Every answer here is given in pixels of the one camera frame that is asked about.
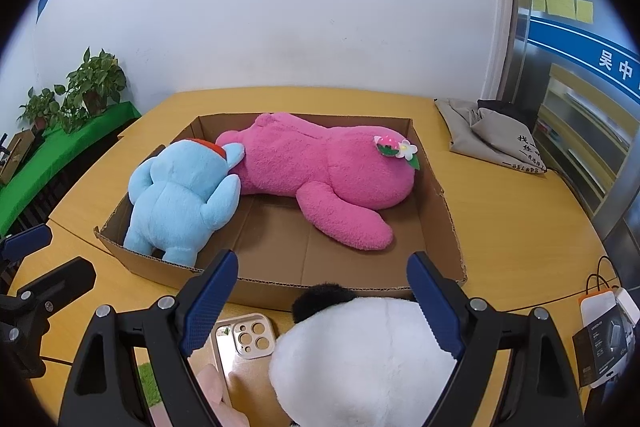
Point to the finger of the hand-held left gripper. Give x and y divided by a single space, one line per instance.
25 239
65 277

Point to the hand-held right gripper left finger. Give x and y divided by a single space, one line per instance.
210 302

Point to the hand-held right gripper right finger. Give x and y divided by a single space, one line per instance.
432 302

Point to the clear phone case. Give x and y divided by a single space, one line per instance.
250 337

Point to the cardboard box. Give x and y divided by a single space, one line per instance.
280 252

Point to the panda plush toy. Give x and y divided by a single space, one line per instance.
360 367

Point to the peach and teal plush toy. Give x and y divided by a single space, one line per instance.
220 399

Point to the wooden desktop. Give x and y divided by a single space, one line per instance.
520 247

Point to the wooden crate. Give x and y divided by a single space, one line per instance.
17 154

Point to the green covered side table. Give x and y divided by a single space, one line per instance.
65 147

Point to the green fuzzy mat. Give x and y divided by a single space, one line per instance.
149 384

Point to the blue plush toy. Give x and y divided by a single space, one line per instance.
170 202

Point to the small potted plant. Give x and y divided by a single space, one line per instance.
40 104

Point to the white and orange box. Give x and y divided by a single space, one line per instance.
600 304

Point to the black product box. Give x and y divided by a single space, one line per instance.
597 352

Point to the grey tote bag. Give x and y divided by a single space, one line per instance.
465 132

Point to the large potted plant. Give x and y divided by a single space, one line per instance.
92 79

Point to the pink plush toy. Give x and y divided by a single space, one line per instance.
320 167

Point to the metal shelf behind glass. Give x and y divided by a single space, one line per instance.
585 132

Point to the blue door banner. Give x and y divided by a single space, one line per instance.
565 39

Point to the yellow sticky note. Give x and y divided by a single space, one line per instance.
538 2
584 11
560 5

